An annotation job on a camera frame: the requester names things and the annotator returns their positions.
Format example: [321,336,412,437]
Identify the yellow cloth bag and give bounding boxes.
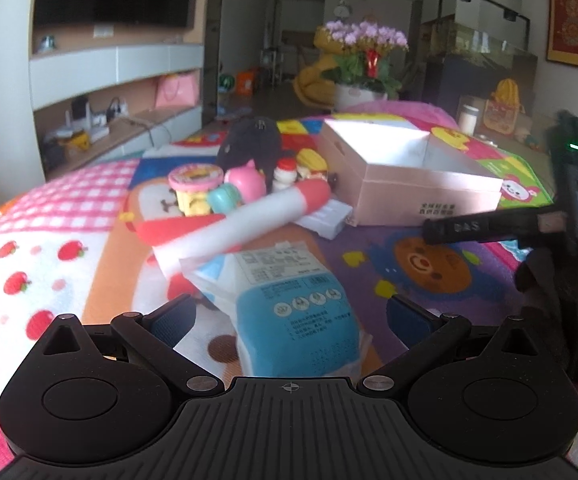
[483,78,526,133]

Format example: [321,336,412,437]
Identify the yellow plush bear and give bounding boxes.
[293,27,350,108]

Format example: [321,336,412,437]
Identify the pink paper bag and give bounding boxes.
[155,72,201,109]

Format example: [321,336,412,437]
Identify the person's right hand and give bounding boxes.
[514,237,578,386]

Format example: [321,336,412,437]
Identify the white wall shelf unit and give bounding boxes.
[29,0,230,181]

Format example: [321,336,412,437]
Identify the black plush toy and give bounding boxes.
[217,116,283,186]

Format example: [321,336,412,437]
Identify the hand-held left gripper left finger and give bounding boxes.
[29,294,226,396]

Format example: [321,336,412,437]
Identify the white jar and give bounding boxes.
[456,105,481,136]

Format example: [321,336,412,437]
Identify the potted purple flowers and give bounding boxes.
[321,20,410,111]

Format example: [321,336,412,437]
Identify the yellow shelf toy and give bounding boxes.
[61,130,92,153]

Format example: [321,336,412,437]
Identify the orange bag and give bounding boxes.
[235,69,260,96]

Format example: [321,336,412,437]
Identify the small white bottle red cap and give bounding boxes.
[275,157,299,192]

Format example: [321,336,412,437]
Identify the small teal toy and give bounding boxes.
[206,184,242,216]

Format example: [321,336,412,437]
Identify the glass fish tank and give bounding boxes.
[421,0,537,101]

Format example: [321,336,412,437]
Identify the white box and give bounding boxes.
[294,199,352,240]

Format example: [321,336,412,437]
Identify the blue and white packet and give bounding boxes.
[179,240,375,378]

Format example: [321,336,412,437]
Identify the colourful printed blanket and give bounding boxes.
[0,100,578,480]

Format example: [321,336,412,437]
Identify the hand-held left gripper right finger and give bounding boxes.
[356,295,552,396]

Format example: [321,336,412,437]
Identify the white and red tube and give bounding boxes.
[151,180,332,278]

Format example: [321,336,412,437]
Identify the pink plush toy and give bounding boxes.
[224,160,268,206]

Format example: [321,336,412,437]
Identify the pink round toy cup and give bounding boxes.
[168,165,227,218]

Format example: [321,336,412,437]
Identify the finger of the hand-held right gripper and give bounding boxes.
[421,207,570,252]

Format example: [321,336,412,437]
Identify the pink cardboard box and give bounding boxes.
[314,117,505,227]

